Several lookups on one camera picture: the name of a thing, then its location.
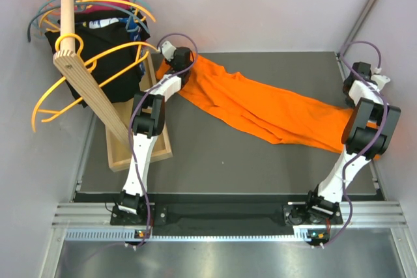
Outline aluminium frame rail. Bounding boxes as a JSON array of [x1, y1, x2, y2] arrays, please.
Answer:
[[40, 200, 416, 277]]

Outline wooden rack base tray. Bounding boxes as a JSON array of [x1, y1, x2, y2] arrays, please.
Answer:
[[106, 53, 173, 173]]

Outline blue hanging garment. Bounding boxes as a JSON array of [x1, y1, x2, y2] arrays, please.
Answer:
[[117, 17, 148, 78]]

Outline black hanging garment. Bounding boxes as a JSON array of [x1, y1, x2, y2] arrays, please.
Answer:
[[44, 10, 151, 109]]

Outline pink hanging garment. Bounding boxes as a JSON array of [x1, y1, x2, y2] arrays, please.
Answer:
[[81, 0, 131, 14]]

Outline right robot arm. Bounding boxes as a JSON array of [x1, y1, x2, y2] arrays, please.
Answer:
[[304, 62, 401, 224]]

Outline teal hanger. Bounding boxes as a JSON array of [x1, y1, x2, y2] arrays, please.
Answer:
[[27, 0, 156, 42]]

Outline corner aluminium profile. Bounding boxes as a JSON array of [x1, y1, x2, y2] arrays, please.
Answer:
[[338, 0, 379, 54]]

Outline wooden rack pole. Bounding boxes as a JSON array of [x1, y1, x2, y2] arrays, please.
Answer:
[[53, 0, 130, 146]]

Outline yellow hanger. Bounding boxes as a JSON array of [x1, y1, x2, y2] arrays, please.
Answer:
[[31, 41, 160, 132], [29, 0, 156, 31]]

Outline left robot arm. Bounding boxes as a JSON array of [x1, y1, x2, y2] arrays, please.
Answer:
[[111, 41, 195, 225]]

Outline orange trousers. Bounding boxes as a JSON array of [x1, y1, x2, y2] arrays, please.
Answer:
[[155, 53, 382, 161]]

